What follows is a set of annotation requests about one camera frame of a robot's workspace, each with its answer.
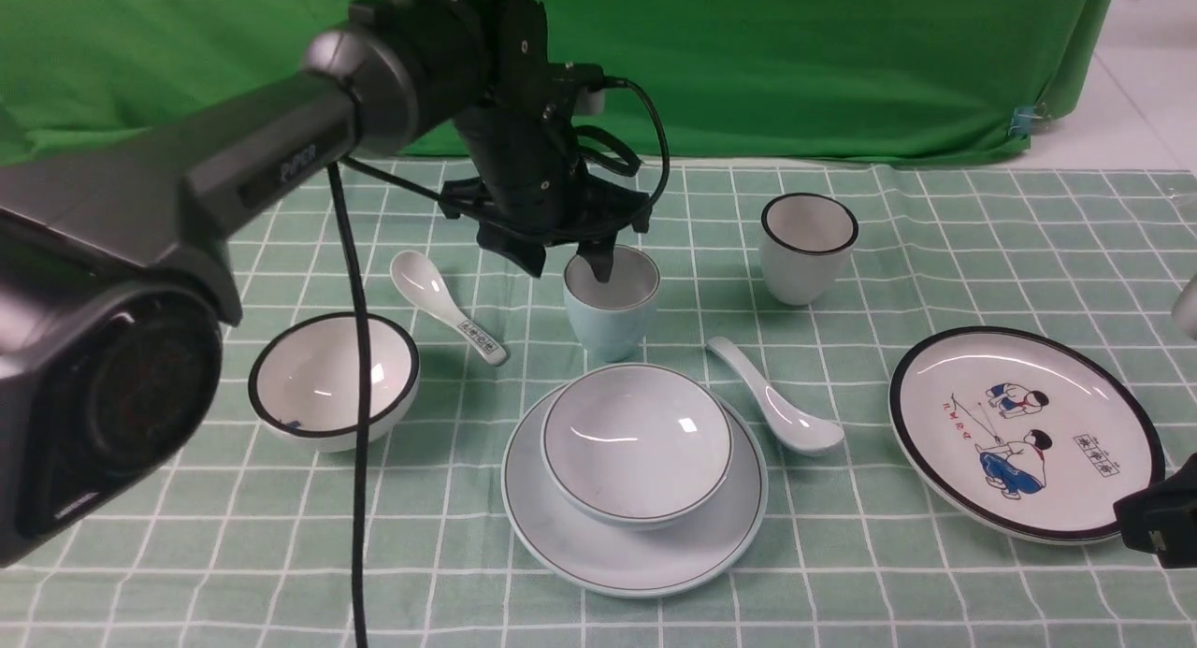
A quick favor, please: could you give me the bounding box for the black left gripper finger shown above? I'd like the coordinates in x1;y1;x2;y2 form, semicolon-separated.
476;225;547;279
578;240;616;284

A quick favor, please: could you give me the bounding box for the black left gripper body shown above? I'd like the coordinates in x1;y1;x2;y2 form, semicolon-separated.
440;0;654;247

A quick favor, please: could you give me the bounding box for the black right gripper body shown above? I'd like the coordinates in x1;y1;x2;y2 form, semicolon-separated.
1113;454;1196;569

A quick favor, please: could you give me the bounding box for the pale blue cup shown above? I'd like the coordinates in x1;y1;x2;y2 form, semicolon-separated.
563;246;661;363

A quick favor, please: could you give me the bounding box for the pale blue shallow bowl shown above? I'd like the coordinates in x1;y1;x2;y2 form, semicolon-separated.
540;364;736;529

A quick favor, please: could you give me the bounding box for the pale blue ceramic spoon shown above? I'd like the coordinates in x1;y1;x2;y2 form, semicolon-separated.
706;337;845;456

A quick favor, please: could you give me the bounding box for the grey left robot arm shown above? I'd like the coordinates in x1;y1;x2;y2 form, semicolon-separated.
1;0;668;567

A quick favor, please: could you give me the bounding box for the white spoon with characters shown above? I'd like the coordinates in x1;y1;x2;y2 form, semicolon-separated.
390;249;509;367

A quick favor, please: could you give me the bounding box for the white cartoon plate black rim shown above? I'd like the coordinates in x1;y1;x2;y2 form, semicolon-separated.
888;325;1163;544

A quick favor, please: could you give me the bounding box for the white cup black rim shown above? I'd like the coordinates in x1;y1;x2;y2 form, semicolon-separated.
759;193;859;307

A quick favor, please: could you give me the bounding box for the green backdrop cloth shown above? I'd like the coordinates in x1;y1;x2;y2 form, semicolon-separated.
1;0;1112;166

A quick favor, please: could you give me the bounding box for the white bowl black rim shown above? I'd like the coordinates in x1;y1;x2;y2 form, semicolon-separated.
247;311;423;453

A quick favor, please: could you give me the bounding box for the green checkered tablecloth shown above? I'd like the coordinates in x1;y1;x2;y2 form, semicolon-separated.
4;166;1193;647

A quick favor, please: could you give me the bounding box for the pale blue plate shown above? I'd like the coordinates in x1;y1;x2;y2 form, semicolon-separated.
502;388;770;598

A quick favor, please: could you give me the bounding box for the blue clip on backdrop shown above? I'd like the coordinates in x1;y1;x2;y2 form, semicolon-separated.
1005;105;1038;139

